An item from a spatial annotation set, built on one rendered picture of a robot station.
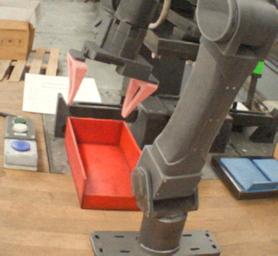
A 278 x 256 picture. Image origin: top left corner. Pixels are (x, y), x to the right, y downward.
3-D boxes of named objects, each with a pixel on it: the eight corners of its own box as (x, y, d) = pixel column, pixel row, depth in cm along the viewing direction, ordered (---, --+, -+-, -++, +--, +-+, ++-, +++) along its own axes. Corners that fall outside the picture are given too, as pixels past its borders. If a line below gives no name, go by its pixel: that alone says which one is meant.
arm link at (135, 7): (103, 16, 76) (119, -20, 74) (133, 24, 79) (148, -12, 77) (120, 27, 70) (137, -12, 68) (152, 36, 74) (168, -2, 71)
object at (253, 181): (249, 196, 86) (253, 183, 85) (219, 159, 99) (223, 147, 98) (276, 193, 88) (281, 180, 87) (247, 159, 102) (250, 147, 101)
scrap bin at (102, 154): (80, 209, 77) (84, 178, 75) (64, 143, 99) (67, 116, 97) (150, 211, 80) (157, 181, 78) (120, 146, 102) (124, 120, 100)
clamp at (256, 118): (216, 141, 114) (226, 102, 110) (211, 135, 117) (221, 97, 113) (266, 143, 118) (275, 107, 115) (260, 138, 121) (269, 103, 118)
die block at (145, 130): (140, 150, 103) (146, 117, 100) (129, 130, 111) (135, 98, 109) (224, 153, 108) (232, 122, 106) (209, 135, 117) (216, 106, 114)
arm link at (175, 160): (130, 177, 69) (216, -21, 50) (170, 173, 73) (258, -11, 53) (146, 209, 65) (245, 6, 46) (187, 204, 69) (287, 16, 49)
